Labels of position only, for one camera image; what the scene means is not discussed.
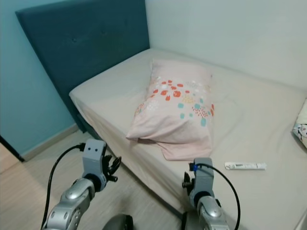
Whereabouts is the dark robot left leg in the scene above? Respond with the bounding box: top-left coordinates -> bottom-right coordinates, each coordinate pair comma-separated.
103,214 -> 135,230

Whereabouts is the black floor strip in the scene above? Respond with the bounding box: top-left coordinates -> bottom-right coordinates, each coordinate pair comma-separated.
0,137 -> 24,161

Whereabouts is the dark teal upholstered headboard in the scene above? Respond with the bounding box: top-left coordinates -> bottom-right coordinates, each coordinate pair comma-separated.
15,0 -> 150,135

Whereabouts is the cream cartoon print quilt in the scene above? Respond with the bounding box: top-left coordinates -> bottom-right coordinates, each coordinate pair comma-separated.
293,98 -> 307,149

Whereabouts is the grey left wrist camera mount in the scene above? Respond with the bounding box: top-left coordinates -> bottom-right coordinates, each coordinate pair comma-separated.
82,139 -> 107,179

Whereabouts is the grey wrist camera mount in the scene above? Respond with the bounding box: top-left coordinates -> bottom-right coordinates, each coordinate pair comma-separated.
82,139 -> 107,179
192,158 -> 215,199

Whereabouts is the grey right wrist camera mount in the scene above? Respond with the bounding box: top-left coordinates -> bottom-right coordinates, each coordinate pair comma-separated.
192,158 -> 215,199

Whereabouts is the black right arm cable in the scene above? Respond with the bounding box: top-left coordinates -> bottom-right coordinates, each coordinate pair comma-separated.
197,163 -> 241,230

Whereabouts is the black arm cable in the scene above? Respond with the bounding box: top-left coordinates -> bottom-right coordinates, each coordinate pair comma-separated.
197,163 -> 241,230
46,144 -> 84,230

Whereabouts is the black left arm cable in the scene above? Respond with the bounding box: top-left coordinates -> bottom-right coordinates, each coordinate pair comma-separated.
46,144 -> 84,230

